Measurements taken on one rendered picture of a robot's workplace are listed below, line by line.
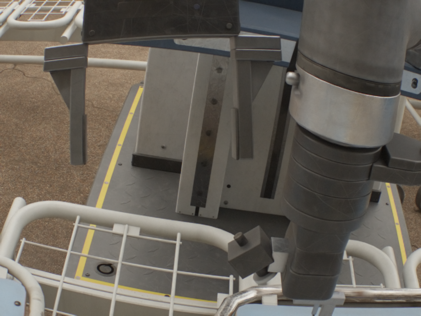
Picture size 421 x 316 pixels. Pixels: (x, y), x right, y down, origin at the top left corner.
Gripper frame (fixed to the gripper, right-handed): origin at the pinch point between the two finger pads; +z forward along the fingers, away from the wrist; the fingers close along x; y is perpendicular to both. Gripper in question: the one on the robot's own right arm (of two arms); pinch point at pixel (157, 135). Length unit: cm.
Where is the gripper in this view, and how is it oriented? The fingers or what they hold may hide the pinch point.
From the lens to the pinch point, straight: 59.7
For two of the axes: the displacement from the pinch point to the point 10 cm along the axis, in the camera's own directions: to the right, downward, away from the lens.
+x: -9.9, 0.3, -1.0
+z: 0.2, 9.9, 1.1
